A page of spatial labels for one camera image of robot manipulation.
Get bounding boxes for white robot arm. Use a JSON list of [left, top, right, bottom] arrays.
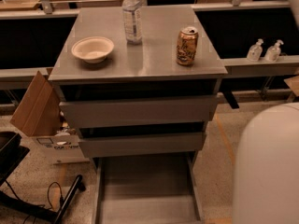
[[232, 102, 299, 224]]

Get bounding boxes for white paper bowl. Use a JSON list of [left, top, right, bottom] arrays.
[[71, 36, 114, 63]]

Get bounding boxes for clear plastic bottle white cap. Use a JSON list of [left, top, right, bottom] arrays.
[[122, 0, 142, 44]]

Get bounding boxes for brown cardboard box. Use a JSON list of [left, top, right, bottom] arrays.
[[10, 71, 88, 164]]

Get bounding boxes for black stand leg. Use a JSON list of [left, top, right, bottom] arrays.
[[0, 175, 85, 224]]

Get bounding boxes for black bin at left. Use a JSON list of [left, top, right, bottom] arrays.
[[0, 132, 30, 186]]

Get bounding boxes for left clear pump bottle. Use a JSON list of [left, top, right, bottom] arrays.
[[247, 38, 263, 62]]

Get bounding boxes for grey middle drawer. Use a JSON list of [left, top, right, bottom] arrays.
[[78, 132, 206, 158]]

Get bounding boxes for grey metal rail frame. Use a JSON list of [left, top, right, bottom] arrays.
[[0, 0, 298, 91]]

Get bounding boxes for right clear pump bottle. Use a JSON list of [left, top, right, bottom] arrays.
[[264, 39, 283, 62]]

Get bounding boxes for gold soda can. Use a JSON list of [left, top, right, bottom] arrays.
[[176, 26, 199, 65]]

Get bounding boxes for clear pump bottle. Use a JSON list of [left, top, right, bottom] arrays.
[[264, 39, 283, 62], [247, 38, 263, 62]]

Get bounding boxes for grey drawer cabinet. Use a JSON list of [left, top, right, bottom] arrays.
[[48, 5, 228, 224]]

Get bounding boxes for black cable on floor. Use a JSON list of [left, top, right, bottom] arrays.
[[4, 180, 65, 224]]

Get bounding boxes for grey open bottom drawer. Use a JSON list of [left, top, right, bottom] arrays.
[[92, 153, 204, 224]]

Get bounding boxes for grey top drawer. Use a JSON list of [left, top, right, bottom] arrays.
[[60, 96, 217, 128]]

